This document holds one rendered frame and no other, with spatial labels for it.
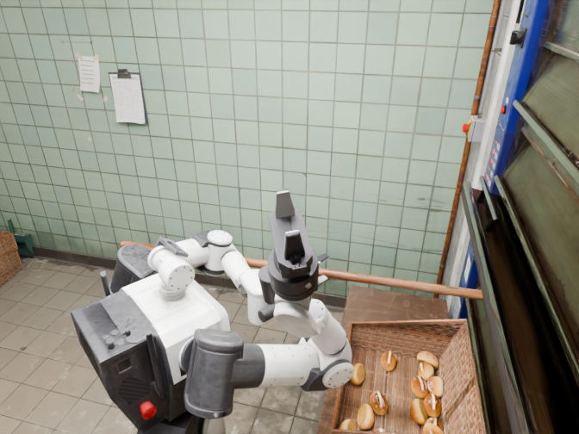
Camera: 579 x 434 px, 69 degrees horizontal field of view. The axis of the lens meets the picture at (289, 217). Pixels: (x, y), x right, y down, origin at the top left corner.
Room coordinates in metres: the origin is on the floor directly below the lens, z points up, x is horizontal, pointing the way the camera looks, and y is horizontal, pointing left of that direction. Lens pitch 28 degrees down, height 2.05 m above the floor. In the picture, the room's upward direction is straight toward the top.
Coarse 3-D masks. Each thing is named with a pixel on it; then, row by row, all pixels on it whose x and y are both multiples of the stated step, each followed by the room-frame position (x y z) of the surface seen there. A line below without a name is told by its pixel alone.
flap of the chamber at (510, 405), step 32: (480, 192) 1.36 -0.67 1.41; (512, 224) 1.16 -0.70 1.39; (512, 256) 0.97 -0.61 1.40; (512, 288) 0.82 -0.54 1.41; (512, 320) 0.70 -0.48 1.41; (544, 320) 0.72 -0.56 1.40; (544, 352) 0.62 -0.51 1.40; (544, 384) 0.54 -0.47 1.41; (576, 384) 0.55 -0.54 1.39; (512, 416) 0.47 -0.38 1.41; (544, 416) 0.47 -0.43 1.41; (576, 416) 0.48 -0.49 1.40
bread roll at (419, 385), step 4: (416, 376) 1.22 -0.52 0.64; (420, 376) 1.22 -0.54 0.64; (412, 380) 1.23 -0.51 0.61; (416, 380) 1.20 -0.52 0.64; (420, 380) 1.20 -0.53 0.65; (424, 380) 1.20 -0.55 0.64; (412, 384) 1.20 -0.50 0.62; (416, 384) 1.19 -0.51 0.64; (420, 384) 1.18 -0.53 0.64; (424, 384) 1.18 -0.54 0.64; (412, 388) 1.19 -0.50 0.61; (416, 388) 1.17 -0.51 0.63; (420, 388) 1.16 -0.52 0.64; (424, 388) 1.16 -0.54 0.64; (416, 392) 1.16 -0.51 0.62; (420, 392) 1.15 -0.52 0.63; (424, 392) 1.15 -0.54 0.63; (416, 396) 1.16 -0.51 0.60; (420, 396) 1.15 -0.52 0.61; (424, 396) 1.15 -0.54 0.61
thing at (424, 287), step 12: (252, 264) 1.23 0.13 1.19; (264, 264) 1.22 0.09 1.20; (336, 276) 1.16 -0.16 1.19; (348, 276) 1.15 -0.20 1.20; (360, 276) 1.14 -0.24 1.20; (372, 276) 1.14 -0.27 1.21; (408, 288) 1.10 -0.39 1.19; (420, 288) 1.09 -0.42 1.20; (432, 288) 1.08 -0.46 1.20; (444, 288) 1.08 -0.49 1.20; (456, 288) 1.07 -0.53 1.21; (468, 288) 1.07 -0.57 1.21
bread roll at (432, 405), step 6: (426, 396) 1.13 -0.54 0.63; (432, 396) 1.12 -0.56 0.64; (426, 402) 1.10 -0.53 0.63; (432, 402) 1.09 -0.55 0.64; (438, 402) 1.10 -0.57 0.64; (426, 408) 1.08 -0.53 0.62; (432, 408) 1.08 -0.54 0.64; (438, 408) 1.08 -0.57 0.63; (432, 414) 1.06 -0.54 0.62; (438, 414) 1.06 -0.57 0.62
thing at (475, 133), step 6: (474, 120) 1.93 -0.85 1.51; (480, 120) 1.93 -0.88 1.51; (474, 126) 1.92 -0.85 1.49; (480, 126) 1.91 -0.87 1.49; (468, 132) 1.95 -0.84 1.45; (474, 132) 1.91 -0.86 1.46; (480, 132) 1.91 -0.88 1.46; (468, 138) 1.93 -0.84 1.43; (474, 138) 1.91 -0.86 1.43; (480, 138) 1.91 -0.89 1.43
